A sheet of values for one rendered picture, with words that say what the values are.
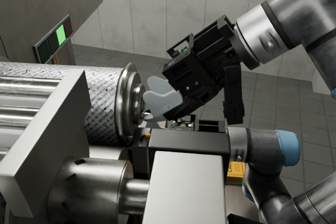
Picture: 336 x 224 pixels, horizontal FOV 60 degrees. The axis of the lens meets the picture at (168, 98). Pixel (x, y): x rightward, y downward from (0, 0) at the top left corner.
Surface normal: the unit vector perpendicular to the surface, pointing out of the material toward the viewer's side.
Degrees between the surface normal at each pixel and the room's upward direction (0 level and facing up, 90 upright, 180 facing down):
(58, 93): 0
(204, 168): 0
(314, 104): 0
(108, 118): 79
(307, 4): 66
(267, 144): 39
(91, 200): 48
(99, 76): 9
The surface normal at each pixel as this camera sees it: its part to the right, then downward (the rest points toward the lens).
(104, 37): -0.32, 0.55
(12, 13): 0.99, 0.06
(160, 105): -0.10, 0.59
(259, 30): -0.45, 0.10
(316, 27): -0.74, 0.24
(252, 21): -0.60, -0.26
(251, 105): 0.00, -0.81
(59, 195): -0.07, -0.21
